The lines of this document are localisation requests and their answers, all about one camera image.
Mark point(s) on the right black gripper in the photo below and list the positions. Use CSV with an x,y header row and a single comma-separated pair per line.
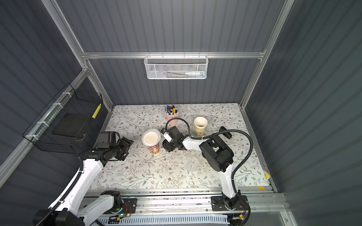
x,y
168,143

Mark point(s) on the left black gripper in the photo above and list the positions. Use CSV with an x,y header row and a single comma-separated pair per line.
x,y
125,147

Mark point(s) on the clear leak-proof film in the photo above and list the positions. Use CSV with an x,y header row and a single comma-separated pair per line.
x,y
151,138
192,163

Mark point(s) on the red patterned paper cup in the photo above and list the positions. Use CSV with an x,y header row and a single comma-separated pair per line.
x,y
154,149

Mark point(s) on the beige patterned paper cup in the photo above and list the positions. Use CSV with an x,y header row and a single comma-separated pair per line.
x,y
200,126

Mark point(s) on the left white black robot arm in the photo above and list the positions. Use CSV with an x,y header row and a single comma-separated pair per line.
x,y
65,210

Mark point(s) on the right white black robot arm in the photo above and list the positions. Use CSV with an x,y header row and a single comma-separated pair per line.
x,y
217,154

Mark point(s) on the floral table mat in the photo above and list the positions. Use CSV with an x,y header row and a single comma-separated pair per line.
x,y
143,170

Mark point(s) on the black stapler-like object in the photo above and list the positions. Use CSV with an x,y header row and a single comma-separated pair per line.
x,y
228,135

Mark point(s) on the marker in white basket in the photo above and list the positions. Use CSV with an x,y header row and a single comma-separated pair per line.
x,y
195,74

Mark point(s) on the black wire basket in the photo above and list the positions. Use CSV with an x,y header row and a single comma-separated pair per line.
x,y
72,123

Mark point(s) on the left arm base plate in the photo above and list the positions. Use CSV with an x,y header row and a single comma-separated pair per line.
x,y
128,207

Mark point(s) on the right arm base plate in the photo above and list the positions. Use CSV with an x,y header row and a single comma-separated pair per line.
x,y
223,203

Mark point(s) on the white wire mesh basket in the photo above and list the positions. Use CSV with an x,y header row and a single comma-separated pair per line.
x,y
174,68

